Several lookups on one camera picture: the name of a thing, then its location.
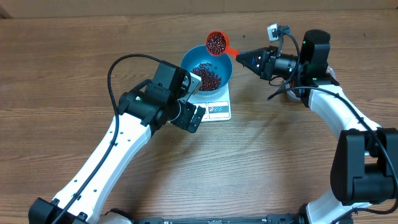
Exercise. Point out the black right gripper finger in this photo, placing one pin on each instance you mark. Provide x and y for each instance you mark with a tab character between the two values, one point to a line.
258	55
253	64

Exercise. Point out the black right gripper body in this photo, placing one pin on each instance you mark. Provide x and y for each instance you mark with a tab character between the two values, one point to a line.
269	65

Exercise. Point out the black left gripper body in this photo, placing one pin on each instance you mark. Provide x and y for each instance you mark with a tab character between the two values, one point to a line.
185	115

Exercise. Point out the red measuring scoop blue handle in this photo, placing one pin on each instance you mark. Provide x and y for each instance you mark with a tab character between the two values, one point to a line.
217	43

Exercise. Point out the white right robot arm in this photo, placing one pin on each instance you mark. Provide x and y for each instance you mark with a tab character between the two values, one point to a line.
364	168

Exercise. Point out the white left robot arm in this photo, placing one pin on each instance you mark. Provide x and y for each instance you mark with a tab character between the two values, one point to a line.
139	114

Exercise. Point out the white digital kitchen scale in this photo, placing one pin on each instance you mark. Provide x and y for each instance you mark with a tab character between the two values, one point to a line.
217	104

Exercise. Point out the beans in blue bowl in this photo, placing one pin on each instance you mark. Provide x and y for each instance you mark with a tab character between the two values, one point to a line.
210	80

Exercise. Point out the blue metal bowl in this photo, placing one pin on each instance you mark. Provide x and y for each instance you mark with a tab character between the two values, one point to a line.
222	65

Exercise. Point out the clear plastic food container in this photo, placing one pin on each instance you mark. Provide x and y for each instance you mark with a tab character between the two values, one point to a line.
291	95

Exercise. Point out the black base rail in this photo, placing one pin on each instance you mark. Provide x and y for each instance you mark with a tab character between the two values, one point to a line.
116	215

